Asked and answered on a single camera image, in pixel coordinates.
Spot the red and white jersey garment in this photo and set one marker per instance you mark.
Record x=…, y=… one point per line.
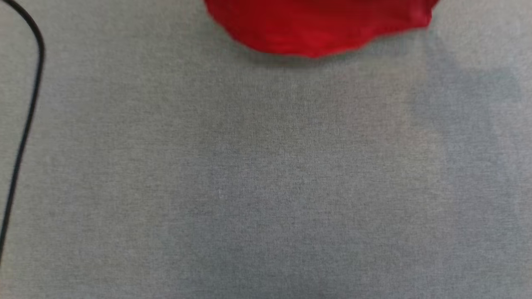
x=316, y=25

